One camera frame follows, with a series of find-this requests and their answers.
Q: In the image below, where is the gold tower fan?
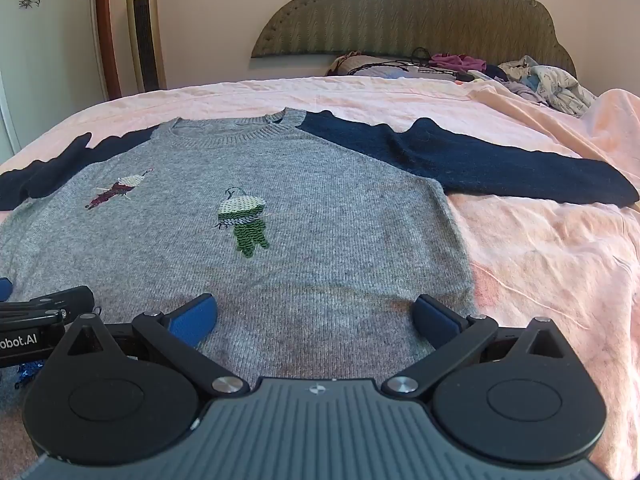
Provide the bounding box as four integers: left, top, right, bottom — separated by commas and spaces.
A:
125, 0, 167, 93

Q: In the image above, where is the grey sweater with navy sleeves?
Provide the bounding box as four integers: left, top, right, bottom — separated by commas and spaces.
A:
0, 107, 640, 480

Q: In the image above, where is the brown wooden door frame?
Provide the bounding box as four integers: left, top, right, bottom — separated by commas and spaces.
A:
93, 0, 122, 101

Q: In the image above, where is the white glass wardrobe door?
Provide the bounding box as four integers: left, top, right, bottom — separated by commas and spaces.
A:
0, 0, 108, 161

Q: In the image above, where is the brown pillow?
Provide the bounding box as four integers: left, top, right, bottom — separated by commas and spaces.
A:
326, 52, 401, 77

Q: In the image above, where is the pink bed sheet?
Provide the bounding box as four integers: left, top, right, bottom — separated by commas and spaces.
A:
0, 76, 640, 480

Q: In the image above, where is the olive padded headboard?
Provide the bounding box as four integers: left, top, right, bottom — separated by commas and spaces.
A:
250, 0, 577, 78

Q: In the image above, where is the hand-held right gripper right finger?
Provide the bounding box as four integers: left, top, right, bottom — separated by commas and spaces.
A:
382, 294, 568, 402

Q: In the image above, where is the purple cloth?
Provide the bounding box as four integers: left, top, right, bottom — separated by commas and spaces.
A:
429, 52, 487, 73

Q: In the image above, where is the pink blanket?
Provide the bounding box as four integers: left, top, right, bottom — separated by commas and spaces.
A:
467, 80, 640, 211

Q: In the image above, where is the pile of clothes at headboard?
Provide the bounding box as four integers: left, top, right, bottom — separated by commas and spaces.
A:
498, 55, 598, 116

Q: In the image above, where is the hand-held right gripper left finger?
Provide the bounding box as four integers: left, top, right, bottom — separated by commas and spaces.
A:
65, 294, 250, 400

